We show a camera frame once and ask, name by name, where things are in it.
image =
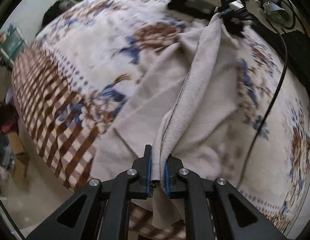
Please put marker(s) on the floral plaid bed blanket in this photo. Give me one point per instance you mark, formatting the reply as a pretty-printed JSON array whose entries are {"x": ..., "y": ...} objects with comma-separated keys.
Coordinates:
[{"x": 72, "y": 82}]

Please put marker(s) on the folded black garment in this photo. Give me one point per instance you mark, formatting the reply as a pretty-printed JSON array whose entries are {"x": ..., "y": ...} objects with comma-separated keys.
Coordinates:
[{"x": 195, "y": 8}]

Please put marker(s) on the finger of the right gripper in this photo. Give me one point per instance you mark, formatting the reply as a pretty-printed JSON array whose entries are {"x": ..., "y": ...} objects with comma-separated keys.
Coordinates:
[{"x": 228, "y": 14}]

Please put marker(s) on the dark clothes pile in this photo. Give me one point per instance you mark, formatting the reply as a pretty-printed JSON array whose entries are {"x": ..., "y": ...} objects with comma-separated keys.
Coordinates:
[{"x": 54, "y": 11}]

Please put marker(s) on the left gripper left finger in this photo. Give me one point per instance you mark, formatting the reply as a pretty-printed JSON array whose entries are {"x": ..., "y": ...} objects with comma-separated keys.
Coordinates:
[{"x": 100, "y": 209}]

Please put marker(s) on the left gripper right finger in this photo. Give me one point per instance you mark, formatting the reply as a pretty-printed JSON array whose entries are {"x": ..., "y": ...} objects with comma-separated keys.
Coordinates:
[{"x": 214, "y": 209}]

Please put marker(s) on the beige long sleeve shirt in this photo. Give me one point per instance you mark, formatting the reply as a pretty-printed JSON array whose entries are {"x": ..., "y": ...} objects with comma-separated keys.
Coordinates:
[{"x": 189, "y": 91}]

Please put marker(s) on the teal storage rack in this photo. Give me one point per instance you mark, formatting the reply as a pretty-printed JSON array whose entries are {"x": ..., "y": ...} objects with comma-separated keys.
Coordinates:
[{"x": 12, "y": 43}]

